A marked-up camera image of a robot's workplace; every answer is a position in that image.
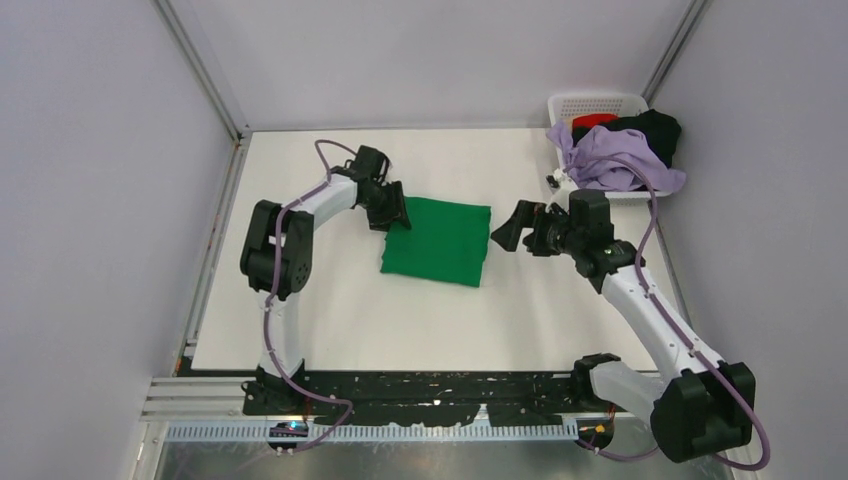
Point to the lavender t shirt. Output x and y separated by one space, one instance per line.
614 161

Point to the slotted cable duct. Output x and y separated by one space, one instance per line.
301 432

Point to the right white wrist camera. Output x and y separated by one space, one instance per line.
558 180

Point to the green t shirt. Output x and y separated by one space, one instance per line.
447 242

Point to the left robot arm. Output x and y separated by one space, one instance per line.
277 259

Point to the white laundry basket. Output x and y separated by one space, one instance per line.
564 107

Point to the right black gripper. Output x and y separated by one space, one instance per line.
530 215

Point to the right corner frame post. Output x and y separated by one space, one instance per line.
693 14

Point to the black t shirt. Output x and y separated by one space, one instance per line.
662 132

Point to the red t shirt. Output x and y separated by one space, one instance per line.
591 120

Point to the corner frame post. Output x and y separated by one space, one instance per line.
183 23
693 14

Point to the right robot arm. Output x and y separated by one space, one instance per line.
699 404

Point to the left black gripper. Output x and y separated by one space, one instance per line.
397 207

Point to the left corner frame post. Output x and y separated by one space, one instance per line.
183 23

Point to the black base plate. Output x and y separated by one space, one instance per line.
429 398

